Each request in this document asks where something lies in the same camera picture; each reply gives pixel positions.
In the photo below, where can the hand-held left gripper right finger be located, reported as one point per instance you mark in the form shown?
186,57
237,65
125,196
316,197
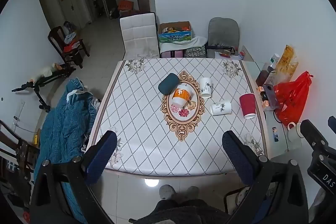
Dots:
236,158

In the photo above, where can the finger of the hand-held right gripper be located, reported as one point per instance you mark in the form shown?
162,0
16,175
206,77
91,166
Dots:
313,136
333,124

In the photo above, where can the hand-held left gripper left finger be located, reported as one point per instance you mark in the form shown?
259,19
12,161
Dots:
101,158

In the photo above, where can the white cup with plant print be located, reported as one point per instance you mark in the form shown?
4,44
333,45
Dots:
220,108
206,87

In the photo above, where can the red paper cup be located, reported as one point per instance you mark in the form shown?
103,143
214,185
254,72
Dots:
248,106

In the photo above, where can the orange and white cup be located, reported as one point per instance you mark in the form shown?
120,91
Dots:
181,95

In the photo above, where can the dark teal cup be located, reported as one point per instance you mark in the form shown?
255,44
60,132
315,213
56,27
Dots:
168,83

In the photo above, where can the white mug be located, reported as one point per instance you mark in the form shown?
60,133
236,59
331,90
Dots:
294,132

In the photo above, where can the small printed card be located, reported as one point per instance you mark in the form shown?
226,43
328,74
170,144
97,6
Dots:
275,134

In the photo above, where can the red plastic bag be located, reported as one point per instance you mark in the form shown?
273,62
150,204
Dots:
291,98

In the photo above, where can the diamond patterned tablecloth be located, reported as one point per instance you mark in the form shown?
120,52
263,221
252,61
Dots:
136,121

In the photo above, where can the blue quilted blanket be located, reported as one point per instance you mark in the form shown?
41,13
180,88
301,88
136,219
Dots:
63,124

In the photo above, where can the grey slipper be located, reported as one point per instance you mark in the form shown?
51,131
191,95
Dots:
167,191
192,191

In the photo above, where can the person's legs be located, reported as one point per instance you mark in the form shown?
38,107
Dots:
183,213

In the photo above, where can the yellow snack packet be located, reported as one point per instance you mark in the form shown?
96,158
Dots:
286,64

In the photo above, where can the brown bottle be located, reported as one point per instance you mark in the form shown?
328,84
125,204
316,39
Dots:
262,74

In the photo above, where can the black tripod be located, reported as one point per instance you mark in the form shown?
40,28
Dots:
39,82

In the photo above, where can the black patterned bag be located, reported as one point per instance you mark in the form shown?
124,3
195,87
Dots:
194,52

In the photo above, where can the dark wooden chair with clothes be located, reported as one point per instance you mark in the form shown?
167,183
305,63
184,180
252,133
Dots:
67,45

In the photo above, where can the pink suitcase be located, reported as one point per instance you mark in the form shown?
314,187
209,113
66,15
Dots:
170,54

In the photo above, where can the white cloth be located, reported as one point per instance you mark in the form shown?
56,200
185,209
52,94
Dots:
194,42

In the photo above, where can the grey padded chair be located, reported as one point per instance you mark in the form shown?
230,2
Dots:
223,31

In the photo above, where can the white padded chair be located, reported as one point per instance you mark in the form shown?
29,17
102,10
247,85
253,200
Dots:
137,32

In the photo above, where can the cardboard box with blue side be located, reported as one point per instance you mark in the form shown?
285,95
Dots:
174,35

